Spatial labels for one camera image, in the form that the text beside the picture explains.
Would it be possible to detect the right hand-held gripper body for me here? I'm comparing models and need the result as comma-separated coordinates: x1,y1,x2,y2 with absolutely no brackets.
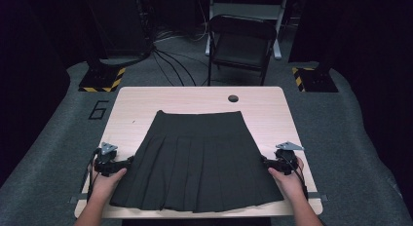
272,140,306,175

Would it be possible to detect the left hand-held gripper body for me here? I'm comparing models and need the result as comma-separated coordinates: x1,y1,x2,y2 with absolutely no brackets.
93,141,131,177

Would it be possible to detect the dark grey pleated skirt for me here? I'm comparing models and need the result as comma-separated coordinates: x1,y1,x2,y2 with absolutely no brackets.
109,110,285,214

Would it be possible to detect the person's left hand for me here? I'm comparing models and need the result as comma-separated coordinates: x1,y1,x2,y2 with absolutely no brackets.
92,167,129,201

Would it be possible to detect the person's right hand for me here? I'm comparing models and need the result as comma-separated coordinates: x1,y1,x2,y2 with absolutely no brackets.
267,157,308,203

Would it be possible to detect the grey tape strip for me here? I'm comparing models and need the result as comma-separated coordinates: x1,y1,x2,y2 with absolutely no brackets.
307,191,329,202
69,193,89,205

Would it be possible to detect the black yellow striped stand base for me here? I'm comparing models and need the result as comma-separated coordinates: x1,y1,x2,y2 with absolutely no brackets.
291,66,339,94
78,65,127,94

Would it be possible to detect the black folding chair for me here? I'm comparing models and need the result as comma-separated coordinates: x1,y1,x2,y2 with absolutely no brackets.
205,0,290,60
206,14,278,88

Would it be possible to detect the black stand column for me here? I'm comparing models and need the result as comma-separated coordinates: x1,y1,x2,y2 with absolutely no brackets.
81,0,110,71
318,0,340,71

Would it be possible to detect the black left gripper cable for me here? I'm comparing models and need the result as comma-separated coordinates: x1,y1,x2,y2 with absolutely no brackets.
85,147,102,203

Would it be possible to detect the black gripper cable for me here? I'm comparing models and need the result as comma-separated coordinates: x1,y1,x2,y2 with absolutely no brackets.
282,153,310,201
85,147,102,203

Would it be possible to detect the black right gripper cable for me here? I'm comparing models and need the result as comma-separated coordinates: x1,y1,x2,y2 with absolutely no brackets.
282,153,310,201

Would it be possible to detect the bundle of floor cables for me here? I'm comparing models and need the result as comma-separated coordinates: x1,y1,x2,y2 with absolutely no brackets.
151,22,210,88

